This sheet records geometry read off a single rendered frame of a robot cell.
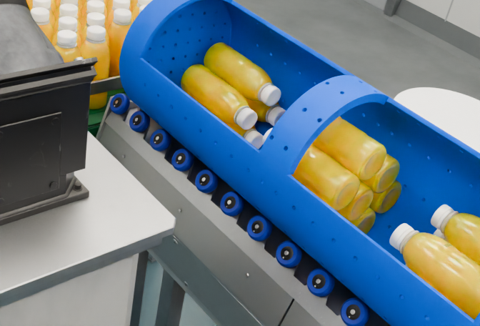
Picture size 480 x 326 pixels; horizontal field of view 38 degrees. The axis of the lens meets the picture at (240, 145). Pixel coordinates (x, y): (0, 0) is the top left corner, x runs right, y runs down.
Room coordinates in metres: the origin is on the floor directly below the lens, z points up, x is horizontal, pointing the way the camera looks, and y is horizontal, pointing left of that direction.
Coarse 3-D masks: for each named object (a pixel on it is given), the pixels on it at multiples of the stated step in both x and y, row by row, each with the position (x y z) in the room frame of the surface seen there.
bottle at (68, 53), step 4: (56, 44) 1.27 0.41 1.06; (60, 44) 1.27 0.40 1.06; (76, 44) 1.28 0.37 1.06; (56, 48) 1.26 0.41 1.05; (60, 48) 1.26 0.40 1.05; (64, 48) 1.26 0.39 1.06; (68, 48) 1.26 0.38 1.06; (72, 48) 1.27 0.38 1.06; (76, 48) 1.28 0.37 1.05; (60, 52) 1.25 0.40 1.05; (64, 52) 1.26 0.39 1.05; (68, 52) 1.26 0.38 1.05; (72, 52) 1.26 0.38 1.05; (76, 52) 1.27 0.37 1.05; (80, 52) 1.29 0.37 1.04; (64, 56) 1.25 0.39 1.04; (68, 56) 1.25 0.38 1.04; (72, 56) 1.26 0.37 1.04; (76, 56) 1.27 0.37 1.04; (80, 56) 1.28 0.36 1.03; (64, 60) 1.25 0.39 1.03; (68, 60) 1.25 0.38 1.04; (72, 60) 1.26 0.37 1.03
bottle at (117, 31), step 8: (112, 24) 1.43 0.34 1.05; (120, 24) 1.42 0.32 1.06; (128, 24) 1.43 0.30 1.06; (112, 32) 1.42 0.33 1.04; (120, 32) 1.42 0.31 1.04; (112, 40) 1.41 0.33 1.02; (120, 40) 1.41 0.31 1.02; (112, 48) 1.41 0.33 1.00; (120, 48) 1.41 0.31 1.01; (112, 56) 1.41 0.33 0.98; (112, 64) 1.41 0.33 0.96; (112, 72) 1.41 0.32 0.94
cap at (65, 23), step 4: (64, 16) 1.36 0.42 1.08; (68, 16) 1.36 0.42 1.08; (60, 20) 1.33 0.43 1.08; (64, 20) 1.34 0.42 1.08; (68, 20) 1.34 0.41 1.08; (72, 20) 1.35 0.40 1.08; (76, 20) 1.35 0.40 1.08; (60, 24) 1.33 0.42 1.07; (64, 24) 1.33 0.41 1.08; (68, 24) 1.33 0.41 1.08; (72, 24) 1.33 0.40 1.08; (76, 24) 1.34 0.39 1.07; (60, 28) 1.33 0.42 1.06; (64, 28) 1.33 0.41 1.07; (68, 28) 1.33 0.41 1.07; (72, 28) 1.33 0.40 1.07
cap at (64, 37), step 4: (60, 32) 1.28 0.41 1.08; (64, 32) 1.28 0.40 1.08; (68, 32) 1.29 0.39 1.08; (72, 32) 1.29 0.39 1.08; (60, 36) 1.26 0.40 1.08; (64, 36) 1.26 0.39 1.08; (68, 36) 1.27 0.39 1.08; (72, 36) 1.27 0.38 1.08; (76, 36) 1.28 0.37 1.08; (60, 40) 1.26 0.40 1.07; (64, 40) 1.26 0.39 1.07; (68, 40) 1.26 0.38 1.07; (72, 40) 1.27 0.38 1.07; (64, 44) 1.26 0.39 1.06; (68, 44) 1.26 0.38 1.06; (72, 44) 1.27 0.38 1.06
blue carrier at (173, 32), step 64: (192, 0) 1.23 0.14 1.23; (128, 64) 1.17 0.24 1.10; (192, 64) 1.31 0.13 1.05; (320, 64) 1.17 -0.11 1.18; (192, 128) 1.02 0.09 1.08; (256, 128) 1.22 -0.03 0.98; (320, 128) 0.91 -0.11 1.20; (384, 128) 1.08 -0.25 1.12; (256, 192) 0.91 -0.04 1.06; (448, 192) 0.98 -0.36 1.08; (320, 256) 0.81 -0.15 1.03; (384, 256) 0.73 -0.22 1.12; (448, 320) 0.65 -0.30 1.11
